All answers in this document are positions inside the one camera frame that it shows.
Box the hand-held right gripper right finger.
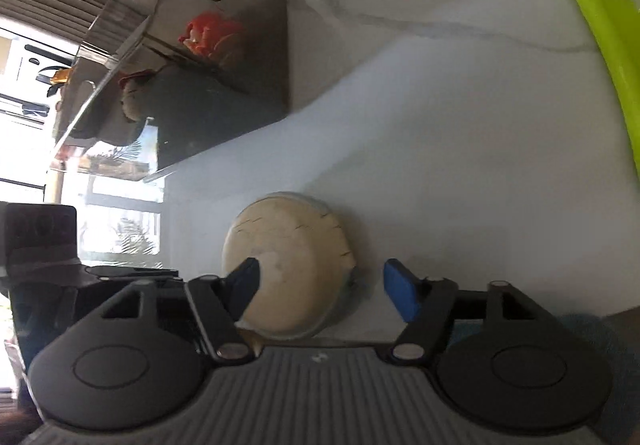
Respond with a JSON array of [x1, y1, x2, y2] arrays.
[[384, 260, 543, 361]]

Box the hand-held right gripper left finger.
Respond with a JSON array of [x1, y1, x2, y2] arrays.
[[102, 257, 262, 361]]

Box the beige cracked round bun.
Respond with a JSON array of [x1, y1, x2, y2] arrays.
[[221, 192, 358, 341]]

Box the lime green plate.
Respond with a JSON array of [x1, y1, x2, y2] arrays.
[[522, 0, 640, 226]]

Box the window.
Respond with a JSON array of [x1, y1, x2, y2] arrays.
[[0, 15, 166, 276]]

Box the mirrored steel box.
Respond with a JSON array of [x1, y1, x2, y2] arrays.
[[52, 0, 291, 183]]

